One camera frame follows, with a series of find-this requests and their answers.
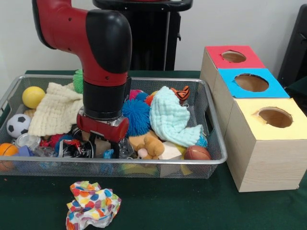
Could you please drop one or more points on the tan teddy bear plush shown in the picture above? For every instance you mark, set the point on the tan teddy bear plush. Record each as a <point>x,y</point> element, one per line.
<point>149,146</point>

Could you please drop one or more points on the clear plastic bottle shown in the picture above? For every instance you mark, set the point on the clear plastic bottle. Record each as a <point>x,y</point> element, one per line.
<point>126,147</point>

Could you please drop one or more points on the light blue waffle cloth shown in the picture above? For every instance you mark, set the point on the light blue waffle cloth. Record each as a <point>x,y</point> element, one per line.
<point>168,115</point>

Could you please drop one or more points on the green spiky rubber ball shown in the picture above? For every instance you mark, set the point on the green spiky rubber ball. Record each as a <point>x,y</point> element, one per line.
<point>78,81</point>

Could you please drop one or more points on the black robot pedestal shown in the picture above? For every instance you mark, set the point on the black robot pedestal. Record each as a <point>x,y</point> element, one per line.
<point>153,43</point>

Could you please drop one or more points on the yellow foam ball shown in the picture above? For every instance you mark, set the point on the yellow foam ball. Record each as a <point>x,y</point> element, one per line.
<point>33,97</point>

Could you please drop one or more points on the black and white soccer ball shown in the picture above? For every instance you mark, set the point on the black and white soccer ball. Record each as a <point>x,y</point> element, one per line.
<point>18,124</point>

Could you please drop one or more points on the black frame stand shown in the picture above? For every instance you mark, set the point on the black frame stand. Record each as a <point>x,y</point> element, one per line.
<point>295,48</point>

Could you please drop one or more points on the cream waffle cloth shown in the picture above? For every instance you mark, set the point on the cream waffle cloth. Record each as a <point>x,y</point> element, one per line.
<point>55,107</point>

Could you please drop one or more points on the blue spiky rubber ball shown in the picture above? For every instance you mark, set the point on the blue spiky rubber ball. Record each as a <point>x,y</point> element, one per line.
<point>138,115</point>

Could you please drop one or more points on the wooden box with three holes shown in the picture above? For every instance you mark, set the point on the wooden box with three holes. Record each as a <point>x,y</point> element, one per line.
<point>271,163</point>

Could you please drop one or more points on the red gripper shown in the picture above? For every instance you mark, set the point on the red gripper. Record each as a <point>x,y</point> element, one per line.
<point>103,130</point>

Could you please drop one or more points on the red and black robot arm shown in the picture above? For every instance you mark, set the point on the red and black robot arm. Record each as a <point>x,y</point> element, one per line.
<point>103,60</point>

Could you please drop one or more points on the brown football toy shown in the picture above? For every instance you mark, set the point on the brown football toy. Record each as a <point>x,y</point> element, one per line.
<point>197,152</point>

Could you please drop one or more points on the colourful polka dot cloth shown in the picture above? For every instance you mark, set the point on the colourful polka dot cloth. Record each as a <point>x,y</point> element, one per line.
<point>93,203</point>

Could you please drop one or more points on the orange tiger striped toy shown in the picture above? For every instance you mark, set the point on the orange tiger striped toy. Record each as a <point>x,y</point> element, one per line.
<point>182,93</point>

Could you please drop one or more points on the dark green table cloth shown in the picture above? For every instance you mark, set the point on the dark green table cloth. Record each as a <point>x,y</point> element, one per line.
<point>192,208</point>
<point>299,88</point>

